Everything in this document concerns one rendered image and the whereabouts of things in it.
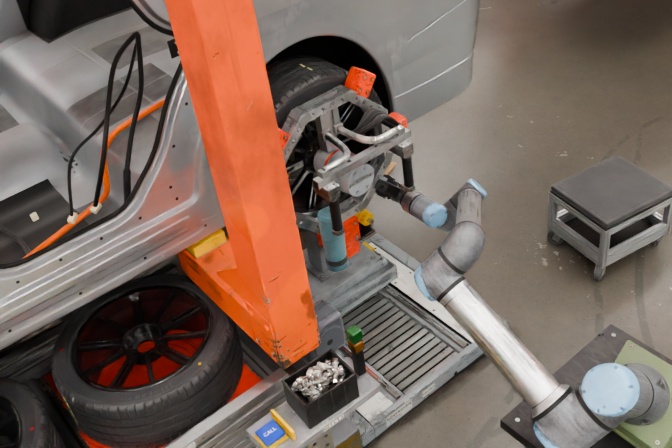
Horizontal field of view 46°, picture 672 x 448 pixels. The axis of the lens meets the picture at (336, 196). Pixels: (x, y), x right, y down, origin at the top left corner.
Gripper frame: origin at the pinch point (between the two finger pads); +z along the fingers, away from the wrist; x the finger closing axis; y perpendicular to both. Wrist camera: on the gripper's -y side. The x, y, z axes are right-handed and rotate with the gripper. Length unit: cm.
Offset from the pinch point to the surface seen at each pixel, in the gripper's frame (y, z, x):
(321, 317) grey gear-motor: -20, -27, -52
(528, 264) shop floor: 85, -34, -5
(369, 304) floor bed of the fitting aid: 31, -6, -51
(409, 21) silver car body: -17, 5, 61
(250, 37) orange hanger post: -121, -47, 26
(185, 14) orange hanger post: -137, -41, 23
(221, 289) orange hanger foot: -59, -13, -55
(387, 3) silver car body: -32, 5, 62
